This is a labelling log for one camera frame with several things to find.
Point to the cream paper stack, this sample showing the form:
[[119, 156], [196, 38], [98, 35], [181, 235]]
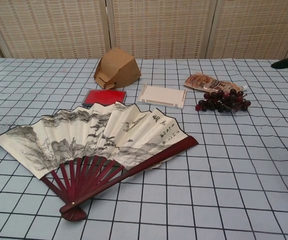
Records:
[[162, 96]]

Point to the dark red grape bunch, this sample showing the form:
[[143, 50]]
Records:
[[223, 102]]

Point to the folding paper fan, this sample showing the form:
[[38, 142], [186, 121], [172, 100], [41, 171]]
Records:
[[84, 135]]

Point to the orange snack packet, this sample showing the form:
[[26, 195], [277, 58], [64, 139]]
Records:
[[208, 81]]

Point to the brown cardboard box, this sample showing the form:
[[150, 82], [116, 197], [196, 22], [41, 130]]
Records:
[[118, 67]]

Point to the woven folding screen panel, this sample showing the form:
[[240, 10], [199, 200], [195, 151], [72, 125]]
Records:
[[161, 27], [258, 27], [51, 27]]

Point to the blue checked tablecloth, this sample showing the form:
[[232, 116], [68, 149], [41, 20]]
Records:
[[233, 162]]

